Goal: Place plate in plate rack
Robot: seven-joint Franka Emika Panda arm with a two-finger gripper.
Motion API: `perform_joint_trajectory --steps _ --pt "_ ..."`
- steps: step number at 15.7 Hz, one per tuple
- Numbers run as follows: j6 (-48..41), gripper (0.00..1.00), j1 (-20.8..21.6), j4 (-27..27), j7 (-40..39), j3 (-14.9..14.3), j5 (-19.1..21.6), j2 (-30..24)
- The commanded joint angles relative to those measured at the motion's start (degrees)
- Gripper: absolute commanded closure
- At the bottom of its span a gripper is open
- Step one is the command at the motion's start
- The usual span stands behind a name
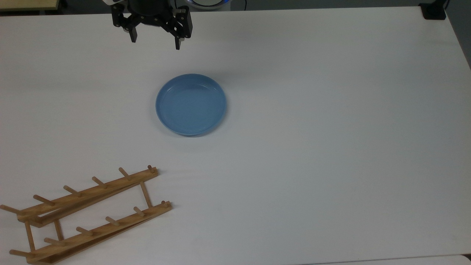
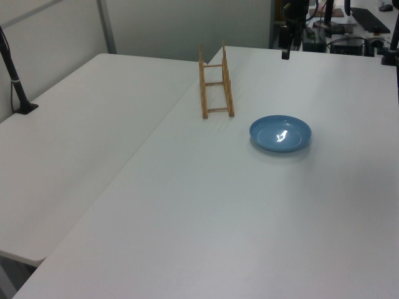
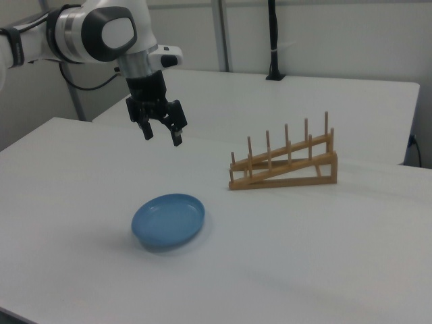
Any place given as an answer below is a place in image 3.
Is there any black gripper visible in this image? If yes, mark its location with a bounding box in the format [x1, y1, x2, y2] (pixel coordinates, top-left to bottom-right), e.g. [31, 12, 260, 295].
[125, 71, 188, 148]

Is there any blue plastic plate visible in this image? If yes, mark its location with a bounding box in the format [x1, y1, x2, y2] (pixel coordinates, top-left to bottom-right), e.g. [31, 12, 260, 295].
[130, 192, 207, 252]

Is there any wooden plate rack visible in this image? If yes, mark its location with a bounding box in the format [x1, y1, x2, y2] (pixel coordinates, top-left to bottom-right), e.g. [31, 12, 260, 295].
[228, 111, 339, 192]

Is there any black pole with clamp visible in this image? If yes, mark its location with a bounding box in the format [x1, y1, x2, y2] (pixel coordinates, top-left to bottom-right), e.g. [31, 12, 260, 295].
[265, 0, 287, 82]

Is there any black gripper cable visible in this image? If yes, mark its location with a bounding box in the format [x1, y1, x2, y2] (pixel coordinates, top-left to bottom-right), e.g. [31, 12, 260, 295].
[59, 61, 122, 92]

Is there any grey aluminium frame post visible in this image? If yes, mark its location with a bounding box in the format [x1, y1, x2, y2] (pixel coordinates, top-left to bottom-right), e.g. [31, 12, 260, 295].
[64, 63, 86, 122]
[212, 0, 234, 72]

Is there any white cable tie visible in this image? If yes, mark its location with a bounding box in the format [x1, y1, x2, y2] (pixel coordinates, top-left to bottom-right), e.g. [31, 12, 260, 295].
[271, 41, 295, 54]

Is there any black cable with blue plug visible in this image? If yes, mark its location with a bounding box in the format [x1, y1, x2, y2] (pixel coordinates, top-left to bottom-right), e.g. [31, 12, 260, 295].
[408, 134, 423, 167]

